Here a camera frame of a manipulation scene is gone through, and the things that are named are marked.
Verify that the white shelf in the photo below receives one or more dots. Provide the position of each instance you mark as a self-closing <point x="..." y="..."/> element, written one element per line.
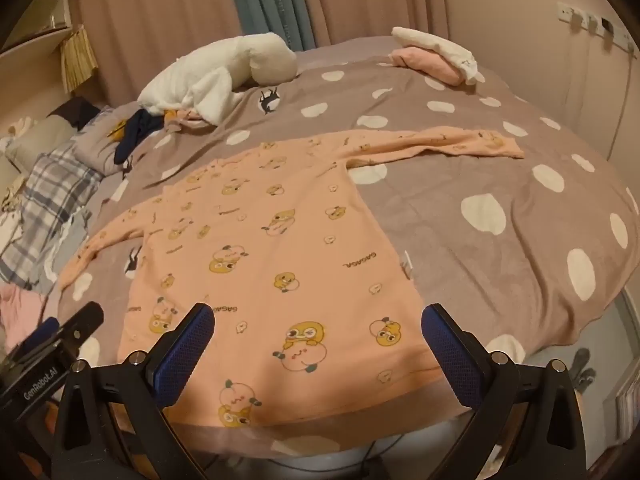
<point x="35" y="35"/>

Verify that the teal curtain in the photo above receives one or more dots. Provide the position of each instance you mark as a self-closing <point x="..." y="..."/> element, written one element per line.
<point x="270" y="0"/>

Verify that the beige pillow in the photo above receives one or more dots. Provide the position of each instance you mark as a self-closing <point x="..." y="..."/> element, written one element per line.
<point x="40" y="137"/>

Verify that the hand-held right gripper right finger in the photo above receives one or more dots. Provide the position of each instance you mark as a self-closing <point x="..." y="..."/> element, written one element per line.
<point x="450" y="360"/>

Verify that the grey plaid cloth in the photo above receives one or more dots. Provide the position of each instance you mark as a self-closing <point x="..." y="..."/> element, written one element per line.
<point x="55" y="185"/>

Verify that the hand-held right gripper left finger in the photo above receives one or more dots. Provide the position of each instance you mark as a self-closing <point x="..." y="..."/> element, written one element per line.
<point x="182" y="355"/>

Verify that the brown polka dot blanket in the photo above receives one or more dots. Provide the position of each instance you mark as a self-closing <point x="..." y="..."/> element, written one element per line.
<point x="450" y="260"/>

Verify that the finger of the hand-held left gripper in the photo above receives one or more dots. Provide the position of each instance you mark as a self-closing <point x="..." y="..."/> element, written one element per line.
<point x="42" y="332"/>
<point x="82" y="319"/>

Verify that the light pink cloth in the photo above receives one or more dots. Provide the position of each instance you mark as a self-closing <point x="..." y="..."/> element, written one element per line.
<point x="20" y="315"/>

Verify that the orange cartoon print shirt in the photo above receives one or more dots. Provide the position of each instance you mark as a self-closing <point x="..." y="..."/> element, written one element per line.
<point x="260" y="260"/>

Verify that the white folded cloth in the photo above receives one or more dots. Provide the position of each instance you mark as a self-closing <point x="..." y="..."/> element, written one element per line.
<point x="450" y="46"/>

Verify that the white wall socket strip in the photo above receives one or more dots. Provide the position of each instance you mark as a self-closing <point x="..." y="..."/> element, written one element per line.
<point x="592" y="22"/>

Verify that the yellow fringed cloth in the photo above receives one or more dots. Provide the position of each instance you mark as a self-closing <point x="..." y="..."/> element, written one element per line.
<point x="79" y="60"/>

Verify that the navy blue cloth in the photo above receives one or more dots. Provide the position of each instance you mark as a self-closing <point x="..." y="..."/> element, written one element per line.
<point x="132" y="135"/>

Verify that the pile of clothes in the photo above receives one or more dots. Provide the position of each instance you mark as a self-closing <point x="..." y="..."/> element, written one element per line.
<point x="235" y="65"/>

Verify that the grey slippers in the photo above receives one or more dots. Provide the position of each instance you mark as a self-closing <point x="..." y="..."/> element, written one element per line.
<point x="584" y="367"/>

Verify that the pink folded cloth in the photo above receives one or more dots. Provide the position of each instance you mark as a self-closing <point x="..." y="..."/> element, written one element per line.
<point x="425" y="62"/>

